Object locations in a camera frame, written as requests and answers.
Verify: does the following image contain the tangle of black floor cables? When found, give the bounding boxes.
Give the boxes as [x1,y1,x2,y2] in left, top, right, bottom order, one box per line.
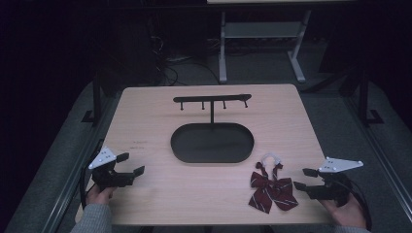
[147,17,222,87]

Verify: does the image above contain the person's left hand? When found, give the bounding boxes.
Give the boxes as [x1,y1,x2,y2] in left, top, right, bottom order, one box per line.
[85,184,117,206]

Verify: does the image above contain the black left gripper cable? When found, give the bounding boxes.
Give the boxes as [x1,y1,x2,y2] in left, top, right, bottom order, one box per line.
[79,139,105,210]

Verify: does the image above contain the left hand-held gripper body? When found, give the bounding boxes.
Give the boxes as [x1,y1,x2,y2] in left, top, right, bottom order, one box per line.
[87,146,135,192]

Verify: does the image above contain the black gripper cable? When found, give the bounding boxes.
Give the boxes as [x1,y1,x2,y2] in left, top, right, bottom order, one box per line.
[336,179,373,231]
[79,139,105,210]

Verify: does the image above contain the black metal post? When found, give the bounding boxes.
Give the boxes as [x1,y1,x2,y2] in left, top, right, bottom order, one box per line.
[81,70,104,126]
[357,62,386,128]

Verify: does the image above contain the dark red striped bow tie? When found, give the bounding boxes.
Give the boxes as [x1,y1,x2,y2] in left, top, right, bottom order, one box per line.
[248,152,299,215]

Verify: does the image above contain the metal frame rail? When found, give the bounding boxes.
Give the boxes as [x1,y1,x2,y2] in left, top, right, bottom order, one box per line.
[342,95,412,213]
[40,91,124,233]

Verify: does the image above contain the white metal table frame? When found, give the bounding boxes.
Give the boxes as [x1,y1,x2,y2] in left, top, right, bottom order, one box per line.
[218,9,313,84]

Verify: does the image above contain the person's right hand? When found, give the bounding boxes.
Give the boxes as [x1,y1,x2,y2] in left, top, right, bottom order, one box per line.
[318,193,369,229]

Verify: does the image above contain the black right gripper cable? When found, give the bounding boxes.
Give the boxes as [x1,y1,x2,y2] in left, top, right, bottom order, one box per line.
[336,179,373,231]

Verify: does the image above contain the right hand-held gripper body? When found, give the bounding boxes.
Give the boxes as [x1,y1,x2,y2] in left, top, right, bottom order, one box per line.
[305,156,364,208]

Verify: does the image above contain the black hook rack with tray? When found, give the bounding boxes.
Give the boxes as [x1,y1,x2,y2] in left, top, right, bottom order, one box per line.
[170,93,256,165]

